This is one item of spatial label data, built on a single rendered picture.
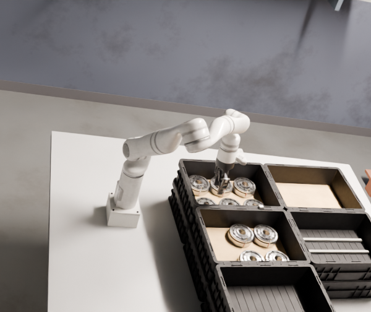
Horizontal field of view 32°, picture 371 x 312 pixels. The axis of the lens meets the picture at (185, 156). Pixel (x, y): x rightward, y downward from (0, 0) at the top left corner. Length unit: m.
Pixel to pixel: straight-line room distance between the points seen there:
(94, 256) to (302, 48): 2.69
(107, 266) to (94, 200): 0.38
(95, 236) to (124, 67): 2.12
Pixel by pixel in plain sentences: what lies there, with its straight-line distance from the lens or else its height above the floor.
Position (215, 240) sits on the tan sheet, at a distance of 2.56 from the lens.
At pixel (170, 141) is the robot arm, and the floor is 1.27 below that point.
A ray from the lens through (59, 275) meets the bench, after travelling 2.45.
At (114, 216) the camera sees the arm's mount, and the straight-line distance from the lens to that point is 2.64.
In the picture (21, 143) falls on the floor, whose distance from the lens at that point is 4.16.
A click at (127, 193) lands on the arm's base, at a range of 2.58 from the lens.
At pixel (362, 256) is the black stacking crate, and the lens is 2.82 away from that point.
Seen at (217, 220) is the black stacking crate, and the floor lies 0.87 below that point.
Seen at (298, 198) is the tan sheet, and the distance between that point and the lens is 2.95.
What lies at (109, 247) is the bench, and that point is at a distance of 2.58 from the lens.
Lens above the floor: 2.53
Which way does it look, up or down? 35 degrees down
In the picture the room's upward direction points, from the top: 18 degrees clockwise
